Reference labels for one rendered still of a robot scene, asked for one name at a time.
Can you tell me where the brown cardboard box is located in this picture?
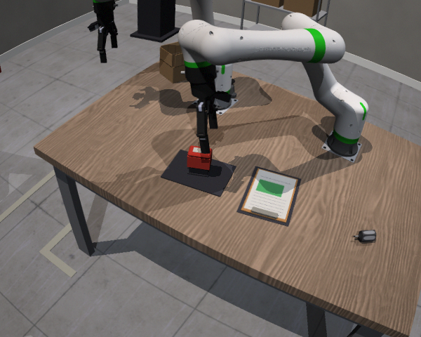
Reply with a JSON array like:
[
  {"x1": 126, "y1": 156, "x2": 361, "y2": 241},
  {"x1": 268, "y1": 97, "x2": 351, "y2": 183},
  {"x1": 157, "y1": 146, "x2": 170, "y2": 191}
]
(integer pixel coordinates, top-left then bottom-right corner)
[{"x1": 159, "y1": 41, "x2": 187, "y2": 84}]

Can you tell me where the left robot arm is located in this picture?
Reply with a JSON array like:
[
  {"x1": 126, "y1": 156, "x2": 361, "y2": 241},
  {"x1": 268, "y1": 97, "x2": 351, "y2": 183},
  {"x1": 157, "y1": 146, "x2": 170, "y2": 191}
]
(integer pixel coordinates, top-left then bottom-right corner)
[{"x1": 178, "y1": 13, "x2": 368, "y2": 157}]

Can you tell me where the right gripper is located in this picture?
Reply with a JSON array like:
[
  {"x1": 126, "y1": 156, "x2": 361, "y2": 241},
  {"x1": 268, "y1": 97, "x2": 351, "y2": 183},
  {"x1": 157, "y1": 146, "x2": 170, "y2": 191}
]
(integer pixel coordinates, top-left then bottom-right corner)
[{"x1": 96, "y1": 11, "x2": 118, "y2": 63}]

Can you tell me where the clipboard with form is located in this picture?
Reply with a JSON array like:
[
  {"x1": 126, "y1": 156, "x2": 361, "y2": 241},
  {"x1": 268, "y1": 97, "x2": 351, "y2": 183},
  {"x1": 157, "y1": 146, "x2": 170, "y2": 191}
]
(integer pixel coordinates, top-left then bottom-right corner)
[{"x1": 237, "y1": 166, "x2": 301, "y2": 226}]

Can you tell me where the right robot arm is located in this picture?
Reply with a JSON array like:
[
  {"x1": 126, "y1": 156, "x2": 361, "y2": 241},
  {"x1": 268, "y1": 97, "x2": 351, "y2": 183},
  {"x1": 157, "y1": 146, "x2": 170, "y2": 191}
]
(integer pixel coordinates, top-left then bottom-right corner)
[{"x1": 88, "y1": 0, "x2": 236, "y2": 110}]

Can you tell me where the dark grey rectangular mat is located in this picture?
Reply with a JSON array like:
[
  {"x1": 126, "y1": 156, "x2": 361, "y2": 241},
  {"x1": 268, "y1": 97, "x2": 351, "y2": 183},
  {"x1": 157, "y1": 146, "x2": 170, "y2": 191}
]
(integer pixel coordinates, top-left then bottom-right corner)
[{"x1": 161, "y1": 150, "x2": 236, "y2": 197}]

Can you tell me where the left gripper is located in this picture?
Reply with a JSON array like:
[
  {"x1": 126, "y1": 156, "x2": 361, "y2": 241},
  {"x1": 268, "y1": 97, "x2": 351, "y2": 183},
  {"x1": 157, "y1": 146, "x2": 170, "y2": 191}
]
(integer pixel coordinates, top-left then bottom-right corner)
[{"x1": 190, "y1": 80, "x2": 218, "y2": 154}]

